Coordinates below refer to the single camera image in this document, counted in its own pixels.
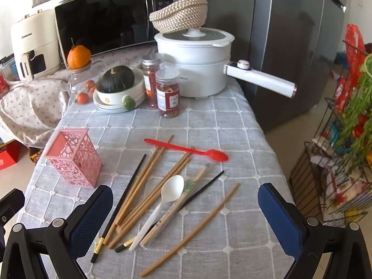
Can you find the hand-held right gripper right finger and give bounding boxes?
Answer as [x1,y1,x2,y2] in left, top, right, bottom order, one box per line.
[258,183,372,279]

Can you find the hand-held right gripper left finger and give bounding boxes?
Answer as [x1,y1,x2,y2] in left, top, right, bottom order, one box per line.
[0,184,114,279]

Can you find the black chopstick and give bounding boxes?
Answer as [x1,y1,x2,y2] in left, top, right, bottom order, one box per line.
[115,170,225,253]
[91,153,147,264]

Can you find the pink perforated utensil holder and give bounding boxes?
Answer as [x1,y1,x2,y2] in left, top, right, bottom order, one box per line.
[43,128,103,188]

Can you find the green patterned wooden chopstick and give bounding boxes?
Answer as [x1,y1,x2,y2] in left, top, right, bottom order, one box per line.
[145,169,204,239]
[139,163,210,246]

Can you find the white plastic spoon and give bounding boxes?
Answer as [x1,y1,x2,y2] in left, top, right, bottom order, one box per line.
[128,175,185,252]

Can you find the red plastic spoon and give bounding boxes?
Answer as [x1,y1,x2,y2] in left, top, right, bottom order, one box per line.
[144,138,229,162]

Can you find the red box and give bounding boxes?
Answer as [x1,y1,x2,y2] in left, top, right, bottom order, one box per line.
[0,141,22,170]

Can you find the white small-flower tablecloth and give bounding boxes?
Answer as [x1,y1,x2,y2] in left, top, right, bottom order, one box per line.
[0,46,163,149]

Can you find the clear plastic container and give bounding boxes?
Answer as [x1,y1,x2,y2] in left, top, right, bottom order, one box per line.
[0,54,18,82]

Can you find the glass teapot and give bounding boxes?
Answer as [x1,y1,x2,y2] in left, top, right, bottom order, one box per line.
[60,61,111,105]

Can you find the dark green kabocha squash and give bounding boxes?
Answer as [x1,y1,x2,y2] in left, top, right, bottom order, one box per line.
[96,66,136,93]

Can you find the clear jar of red chilies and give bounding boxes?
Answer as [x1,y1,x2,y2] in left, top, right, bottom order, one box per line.
[141,55,165,109]
[155,68,181,119]

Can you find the green leafy vegetables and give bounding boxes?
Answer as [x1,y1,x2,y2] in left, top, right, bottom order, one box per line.
[339,54,372,163]

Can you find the large orange with stem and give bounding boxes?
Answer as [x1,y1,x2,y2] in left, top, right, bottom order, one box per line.
[67,38,92,70]

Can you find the cream air fryer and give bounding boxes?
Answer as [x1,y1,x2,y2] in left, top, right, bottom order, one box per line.
[11,9,63,81]

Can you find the white electric pot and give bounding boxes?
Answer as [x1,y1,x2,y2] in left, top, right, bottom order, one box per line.
[154,27,297,98]

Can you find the grey refrigerator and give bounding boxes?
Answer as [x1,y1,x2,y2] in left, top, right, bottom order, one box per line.
[209,0,348,133]

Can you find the red plastic bag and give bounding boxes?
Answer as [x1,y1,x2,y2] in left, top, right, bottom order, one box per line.
[334,25,367,111]

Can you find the black microwave oven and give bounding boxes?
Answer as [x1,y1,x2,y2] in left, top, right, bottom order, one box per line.
[55,0,184,64]

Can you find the black wire rack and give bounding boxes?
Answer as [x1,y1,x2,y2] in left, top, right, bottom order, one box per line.
[289,39,372,227]

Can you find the white bowl with green handle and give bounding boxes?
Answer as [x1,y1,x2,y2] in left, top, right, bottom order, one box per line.
[96,67,146,111]

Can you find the woven rope basket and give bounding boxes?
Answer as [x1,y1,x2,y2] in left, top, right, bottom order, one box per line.
[149,0,209,33]

